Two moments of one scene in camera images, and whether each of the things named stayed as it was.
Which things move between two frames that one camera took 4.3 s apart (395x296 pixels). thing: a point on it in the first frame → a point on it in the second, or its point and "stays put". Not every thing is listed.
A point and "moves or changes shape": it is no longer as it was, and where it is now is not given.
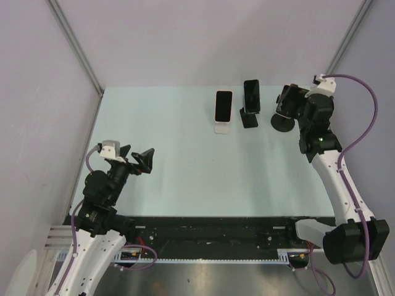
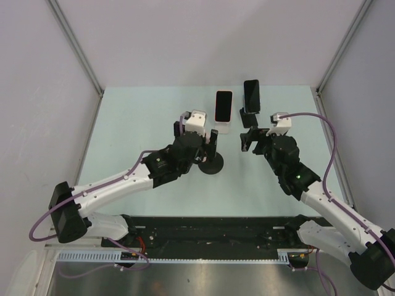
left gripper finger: [124, 150] → [176, 128]
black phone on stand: [252, 96] stays put
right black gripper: [296, 94] → [256, 134]
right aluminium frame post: [360, 15] stays put
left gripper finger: [145, 160] → [213, 141]
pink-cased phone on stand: [223, 103] stays put
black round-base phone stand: [282, 124] moves or changes shape
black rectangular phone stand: [249, 120] stays put
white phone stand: [222, 127] stays put
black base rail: [212, 237] stays put
